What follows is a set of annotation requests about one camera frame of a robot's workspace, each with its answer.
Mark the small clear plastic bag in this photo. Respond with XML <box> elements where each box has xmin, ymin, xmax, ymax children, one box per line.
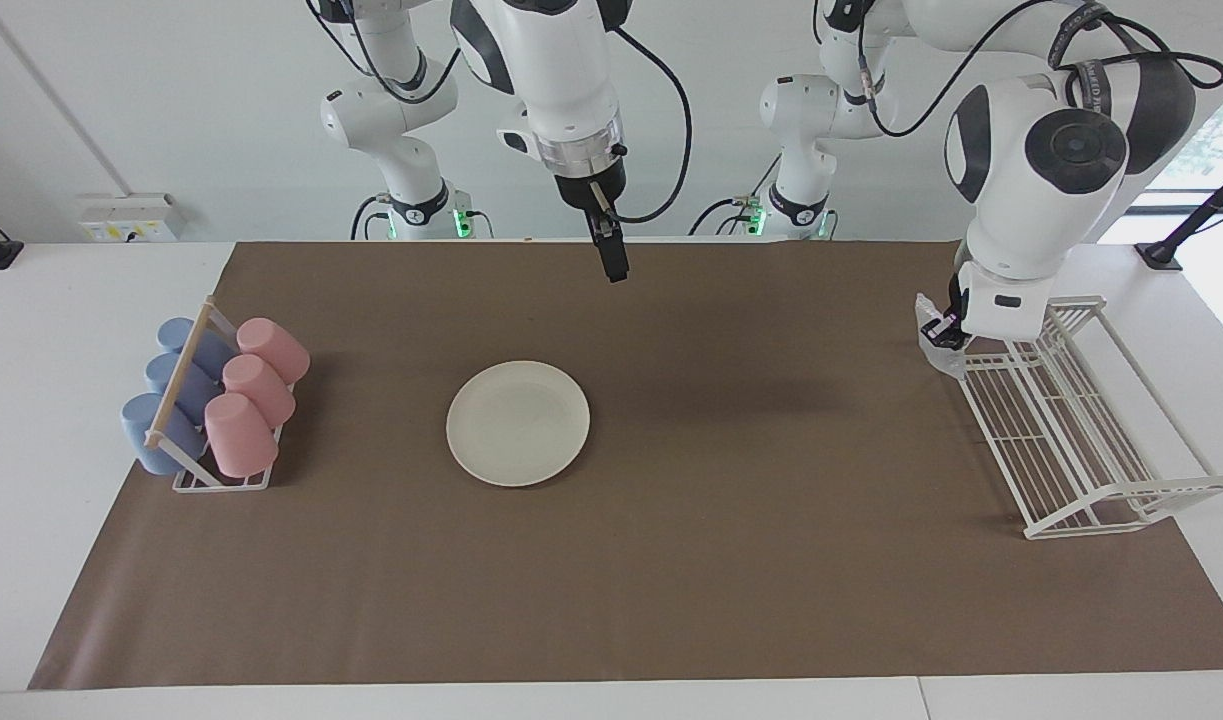
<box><xmin>916</xmin><ymin>293</ymin><xmax>972</xmax><ymax>383</ymax></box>

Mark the cup holder with wooden rod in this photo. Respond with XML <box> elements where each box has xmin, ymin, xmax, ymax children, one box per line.
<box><xmin>144</xmin><ymin>295</ymin><xmax>297</xmax><ymax>493</ymax></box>

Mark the pink plastic cup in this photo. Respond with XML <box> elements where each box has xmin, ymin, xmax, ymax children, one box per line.
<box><xmin>236</xmin><ymin>317</ymin><xmax>311</xmax><ymax>386</ymax></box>
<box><xmin>204</xmin><ymin>392</ymin><xmax>280</xmax><ymax>479</ymax></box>
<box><xmin>222</xmin><ymin>354</ymin><xmax>297</xmax><ymax>429</ymax></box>

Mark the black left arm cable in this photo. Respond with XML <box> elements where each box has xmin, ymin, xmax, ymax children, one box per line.
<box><xmin>816</xmin><ymin>0</ymin><xmax>1223</xmax><ymax>139</ymax></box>

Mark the black base power cable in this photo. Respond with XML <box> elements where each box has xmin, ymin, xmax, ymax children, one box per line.
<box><xmin>349</xmin><ymin>195</ymin><xmax>394</xmax><ymax>241</ymax></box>
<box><xmin>689</xmin><ymin>195</ymin><xmax>767</xmax><ymax>238</ymax></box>

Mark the white wire dish rack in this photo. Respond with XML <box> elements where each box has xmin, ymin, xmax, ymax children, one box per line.
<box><xmin>959</xmin><ymin>295</ymin><xmax>1223</xmax><ymax>541</ymax></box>

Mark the blue plastic cup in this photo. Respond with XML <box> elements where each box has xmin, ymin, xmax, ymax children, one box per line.
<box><xmin>121</xmin><ymin>393</ymin><xmax>207</xmax><ymax>476</ymax></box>
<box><xmin>157</xmin><ymin>318</ymin><xmax>237</xmax><ymax>379</ymax></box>
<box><xmin>145</xmin><ymin>352</ymin><xmax>222</xmax><ymax>421</ymax></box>

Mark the white power strip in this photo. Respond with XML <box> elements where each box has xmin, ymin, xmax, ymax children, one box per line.
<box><xmin>79</xmin><ymin>193</ymin><xmax>187</xmax><ymax>243</ymax></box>

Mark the cream round plate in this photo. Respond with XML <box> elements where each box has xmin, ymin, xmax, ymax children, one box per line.
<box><xmin>446</xmin><ymin>360</ymin><xmax>592</xmax><ymax>488</ymax></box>

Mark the brown table mat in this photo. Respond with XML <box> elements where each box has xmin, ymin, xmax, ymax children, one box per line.
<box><xmin>28</xmin><ymin>240</ymin><xmax>1223</xmax><ymax>691</ymax></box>

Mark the black angled stand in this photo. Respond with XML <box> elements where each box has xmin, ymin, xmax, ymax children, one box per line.
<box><xmin>1136</xmin><ymin>160</ymin><xmax>1223</xmax><ymax>271</ymax></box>

